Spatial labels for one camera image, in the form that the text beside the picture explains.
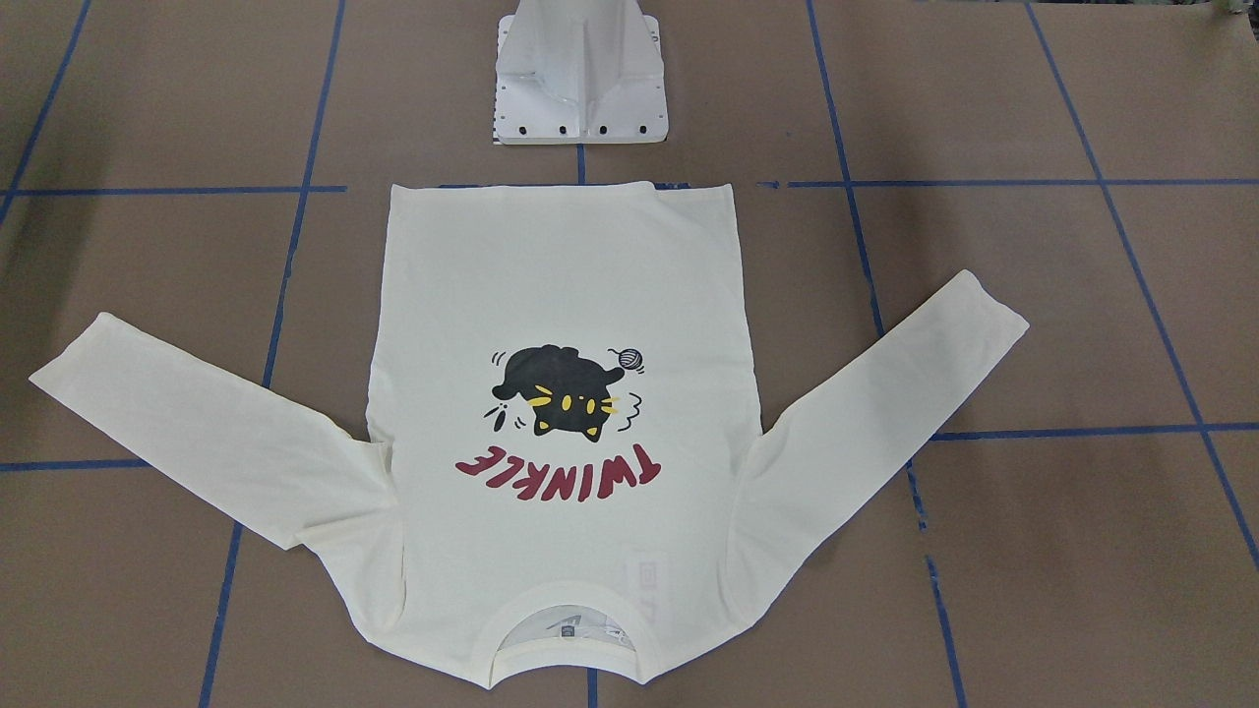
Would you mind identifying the cream long-sleeve cat shirt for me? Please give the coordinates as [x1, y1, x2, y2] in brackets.
[30, 181, 1027, 689]

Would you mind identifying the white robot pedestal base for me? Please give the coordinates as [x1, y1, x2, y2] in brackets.
[492, 1, 670, 147]

